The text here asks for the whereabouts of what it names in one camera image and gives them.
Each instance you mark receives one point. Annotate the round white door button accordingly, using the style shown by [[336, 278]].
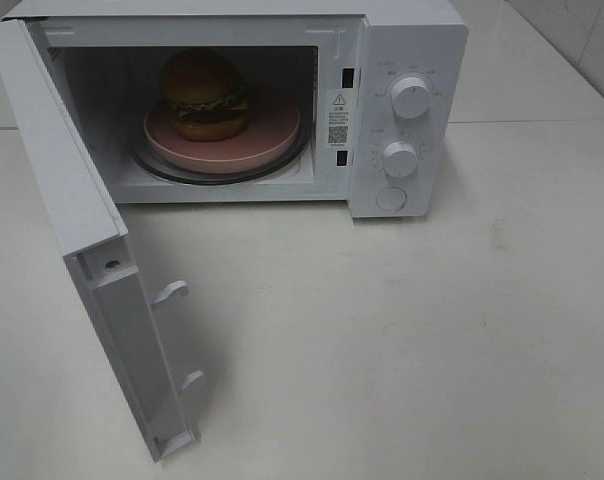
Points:
[[391, 199]]

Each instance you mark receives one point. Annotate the pink round plate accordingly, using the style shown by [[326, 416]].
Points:
[[255, 132]]

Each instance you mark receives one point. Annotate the burger with lettuce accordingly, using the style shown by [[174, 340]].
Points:
[[206, 96]]

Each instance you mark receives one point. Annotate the white microwave door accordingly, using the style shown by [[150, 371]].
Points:
[[92, 238]]

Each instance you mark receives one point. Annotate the lower white timer knob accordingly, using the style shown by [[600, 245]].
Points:
[[399, 159]]

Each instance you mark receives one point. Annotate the white warning label sticker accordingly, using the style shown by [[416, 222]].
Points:
[[337, 113]]

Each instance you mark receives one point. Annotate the white microwave oven body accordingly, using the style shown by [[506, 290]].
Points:
[[106, 59]]

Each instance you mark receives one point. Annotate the glass microwave turntable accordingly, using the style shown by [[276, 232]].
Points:
[[295, 165]]

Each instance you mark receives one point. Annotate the upper white power knob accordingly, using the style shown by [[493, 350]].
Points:
[[410, 95]]

